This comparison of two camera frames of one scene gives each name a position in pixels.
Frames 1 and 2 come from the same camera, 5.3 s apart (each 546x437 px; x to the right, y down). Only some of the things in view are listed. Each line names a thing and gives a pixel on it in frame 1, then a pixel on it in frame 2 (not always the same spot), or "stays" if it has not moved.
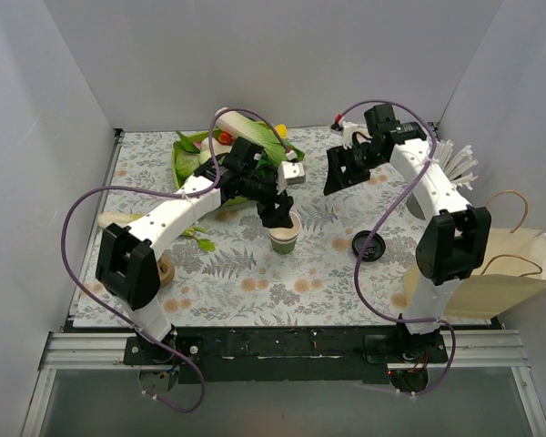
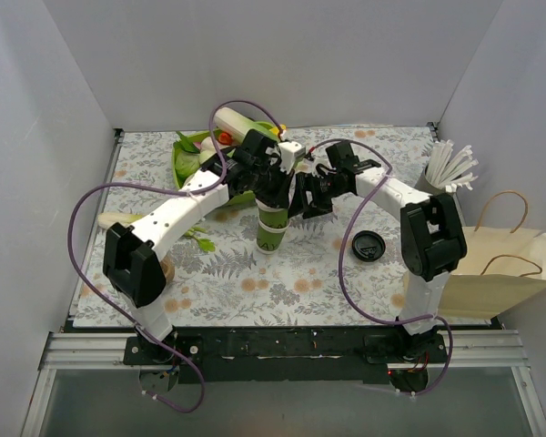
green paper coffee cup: x=284 y=239 → x=269 y=239
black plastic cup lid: x=374 y=249 stays
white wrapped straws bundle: x=455 y=162 stays
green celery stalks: x=105 y=218 stays
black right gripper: x=346 y=160 → x=303 y=195
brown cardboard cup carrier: x=166 y=269 stays
